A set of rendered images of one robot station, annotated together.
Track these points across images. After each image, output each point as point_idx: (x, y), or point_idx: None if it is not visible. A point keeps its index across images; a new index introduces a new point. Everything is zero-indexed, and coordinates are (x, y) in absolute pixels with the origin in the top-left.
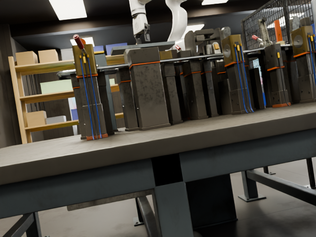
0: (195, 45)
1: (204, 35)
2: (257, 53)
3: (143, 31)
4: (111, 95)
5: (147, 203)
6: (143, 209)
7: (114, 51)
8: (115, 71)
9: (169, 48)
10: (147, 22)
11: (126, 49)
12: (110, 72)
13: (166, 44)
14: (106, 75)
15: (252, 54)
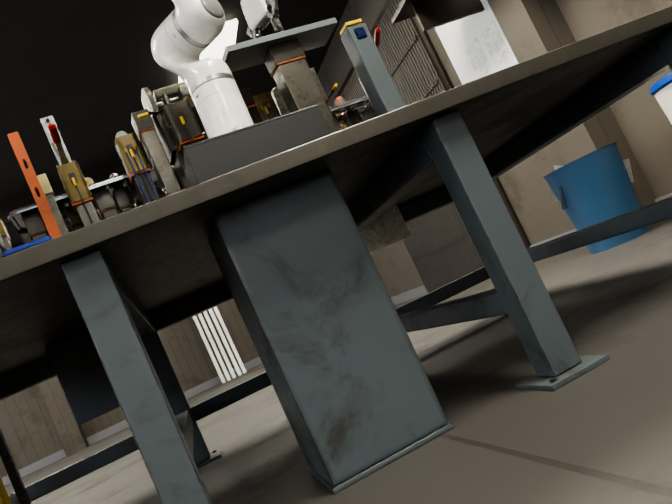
0: (189, 96)
1: (170, 97)
2: (118, 181)
3: (260, 24)
4: (371, 103)
5: (446, 304)
6: (445, 302)
7: (324, 40)
8: (335, 106)
9: (229, 58)
10: (245, 18)
11: (305, 50)
12: (341, 104)
13: (237, 70)
14: (347, 105)
15: (125, 178)
